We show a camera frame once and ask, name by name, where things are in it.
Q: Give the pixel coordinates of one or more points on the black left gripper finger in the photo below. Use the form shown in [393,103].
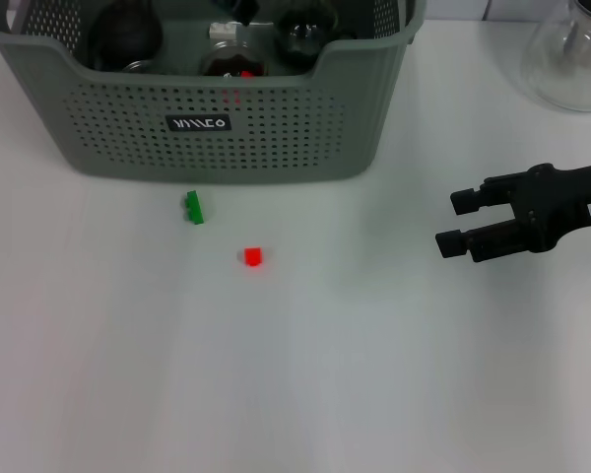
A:
[246,11]

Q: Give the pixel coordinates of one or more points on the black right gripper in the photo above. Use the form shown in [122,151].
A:
[561,202]

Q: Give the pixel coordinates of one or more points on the green toy brick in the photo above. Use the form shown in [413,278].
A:
[194,209]

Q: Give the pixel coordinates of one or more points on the black round teapot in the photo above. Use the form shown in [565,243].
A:
[128,34]

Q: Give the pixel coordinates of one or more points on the clear glass carafe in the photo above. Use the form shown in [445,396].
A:
[566,74]

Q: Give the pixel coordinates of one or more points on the grey-green perforated storage bin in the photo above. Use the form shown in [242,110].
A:
[276,138]

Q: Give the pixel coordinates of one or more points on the small red toy brick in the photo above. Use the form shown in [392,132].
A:
[246,75]
[252,256]

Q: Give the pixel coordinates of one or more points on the white toy brick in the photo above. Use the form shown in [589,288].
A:
[223,30]

